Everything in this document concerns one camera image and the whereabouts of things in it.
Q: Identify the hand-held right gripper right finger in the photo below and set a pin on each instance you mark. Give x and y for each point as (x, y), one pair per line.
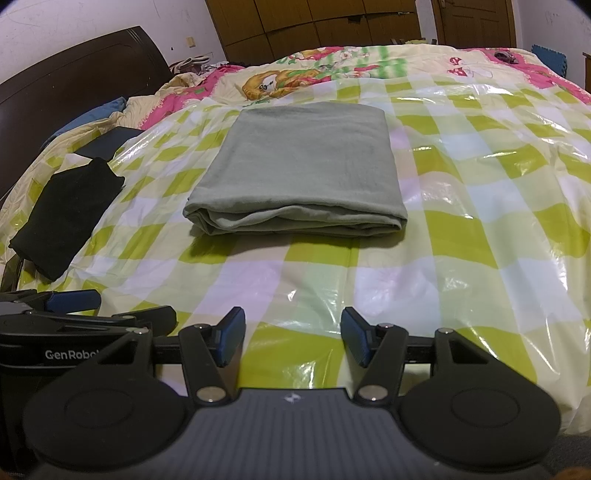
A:
(355, 337)

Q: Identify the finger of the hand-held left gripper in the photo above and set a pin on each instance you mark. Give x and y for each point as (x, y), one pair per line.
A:
(74, 302)
(152, 316)

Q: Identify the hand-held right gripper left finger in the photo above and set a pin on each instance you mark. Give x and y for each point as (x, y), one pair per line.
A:
(231, 337)

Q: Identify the grey-green pants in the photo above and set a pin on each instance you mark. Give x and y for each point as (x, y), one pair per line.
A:
(300, 161)

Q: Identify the black folded cloth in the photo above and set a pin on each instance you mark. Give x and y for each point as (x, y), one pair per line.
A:
(64, 212)

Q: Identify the cartoon printed checkered quilt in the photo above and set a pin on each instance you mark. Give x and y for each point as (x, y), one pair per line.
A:
(461, 230)

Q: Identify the dark navy flat cloth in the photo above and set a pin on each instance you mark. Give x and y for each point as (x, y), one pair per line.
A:
(111, 141)

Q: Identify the blue pillow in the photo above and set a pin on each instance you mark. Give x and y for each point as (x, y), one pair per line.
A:
(92, 115)

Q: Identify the dark wooden headboard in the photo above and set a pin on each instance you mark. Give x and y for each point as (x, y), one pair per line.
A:
(69, 87)

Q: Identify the striped cloth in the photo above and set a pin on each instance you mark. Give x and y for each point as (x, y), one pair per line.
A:
(191, 64)

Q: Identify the small dark cloth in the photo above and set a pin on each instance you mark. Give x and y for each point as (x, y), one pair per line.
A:
(505, 57)

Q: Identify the brown wooden wardrobe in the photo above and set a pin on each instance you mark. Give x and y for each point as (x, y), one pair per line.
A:
(300, 23)

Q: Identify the brown wooden door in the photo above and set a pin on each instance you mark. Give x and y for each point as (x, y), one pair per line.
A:
(475, 21)

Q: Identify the blue foam mat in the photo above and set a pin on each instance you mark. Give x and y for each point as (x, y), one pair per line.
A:
(551, 60)

